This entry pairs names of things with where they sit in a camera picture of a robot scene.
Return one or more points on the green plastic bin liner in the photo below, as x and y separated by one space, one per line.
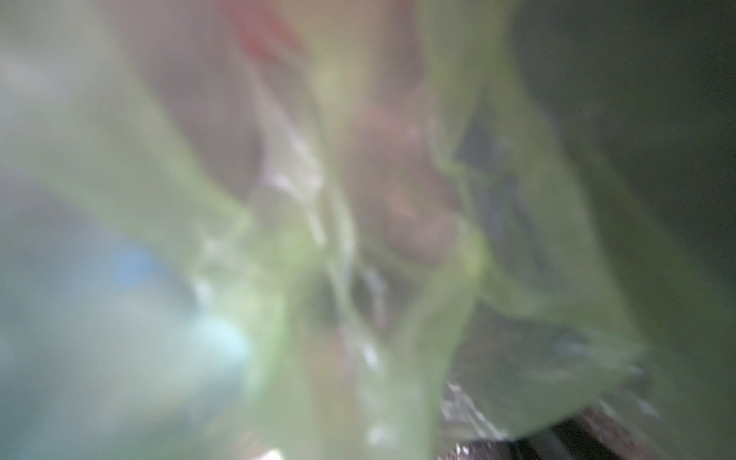
365 229

